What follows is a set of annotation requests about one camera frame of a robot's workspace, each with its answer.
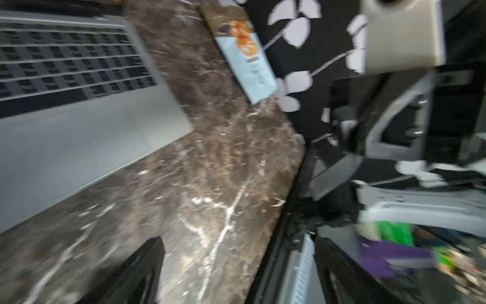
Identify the silver laptop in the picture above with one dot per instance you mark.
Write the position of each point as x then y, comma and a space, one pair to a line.
81, 98

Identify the light blue chips bag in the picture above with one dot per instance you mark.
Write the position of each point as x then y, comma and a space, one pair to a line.
234, 34

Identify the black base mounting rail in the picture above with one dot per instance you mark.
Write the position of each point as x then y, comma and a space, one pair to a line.
272, 269

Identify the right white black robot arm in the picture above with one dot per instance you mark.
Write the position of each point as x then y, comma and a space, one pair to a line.
445, 200

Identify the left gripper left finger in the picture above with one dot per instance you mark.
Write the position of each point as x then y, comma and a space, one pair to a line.
134, 281

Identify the white perforated cable strip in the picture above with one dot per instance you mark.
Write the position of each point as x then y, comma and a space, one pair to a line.
297, 276

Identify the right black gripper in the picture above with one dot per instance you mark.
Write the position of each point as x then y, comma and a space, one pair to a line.
431, 114

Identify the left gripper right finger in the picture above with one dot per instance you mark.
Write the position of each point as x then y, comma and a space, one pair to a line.
357, 283

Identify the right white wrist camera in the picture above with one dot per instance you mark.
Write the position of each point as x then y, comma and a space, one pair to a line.
403, 35

